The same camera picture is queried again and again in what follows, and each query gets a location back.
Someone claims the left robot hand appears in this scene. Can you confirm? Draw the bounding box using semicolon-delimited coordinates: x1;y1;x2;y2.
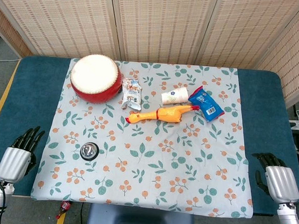
0;123;46;184

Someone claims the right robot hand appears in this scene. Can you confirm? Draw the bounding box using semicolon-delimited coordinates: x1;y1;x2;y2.
248;152;299;204

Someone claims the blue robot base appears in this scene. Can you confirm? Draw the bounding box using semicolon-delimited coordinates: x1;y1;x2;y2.
85;203;195;224

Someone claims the black call bell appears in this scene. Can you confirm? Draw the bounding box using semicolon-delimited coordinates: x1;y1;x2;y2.
79;141;99;161

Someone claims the red bottle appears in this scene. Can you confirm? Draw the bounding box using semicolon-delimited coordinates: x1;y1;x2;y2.
56;200;71;220

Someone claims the blue snack packet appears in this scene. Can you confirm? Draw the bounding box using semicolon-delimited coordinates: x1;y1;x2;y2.
186;85;227;124

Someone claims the red drum with white skin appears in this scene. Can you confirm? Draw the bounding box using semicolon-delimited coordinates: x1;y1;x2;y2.
68;52;125;106

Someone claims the floral tablecloth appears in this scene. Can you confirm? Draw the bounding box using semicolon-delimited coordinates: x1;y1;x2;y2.
29;55;263;220

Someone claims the white snack packet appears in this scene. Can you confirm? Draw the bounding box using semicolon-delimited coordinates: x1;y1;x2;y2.
120;77;144;111

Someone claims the yellow rubber chicken toy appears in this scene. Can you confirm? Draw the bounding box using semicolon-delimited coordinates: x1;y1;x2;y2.
124;101;201;129

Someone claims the white paper cup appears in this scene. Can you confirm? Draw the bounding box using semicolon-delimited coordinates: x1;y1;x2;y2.
160;85;190;107

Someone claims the woven folding screen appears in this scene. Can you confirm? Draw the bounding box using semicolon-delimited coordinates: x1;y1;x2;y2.
0;0;299;109

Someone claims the white cable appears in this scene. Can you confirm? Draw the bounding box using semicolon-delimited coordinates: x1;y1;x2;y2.
0;57;22;64

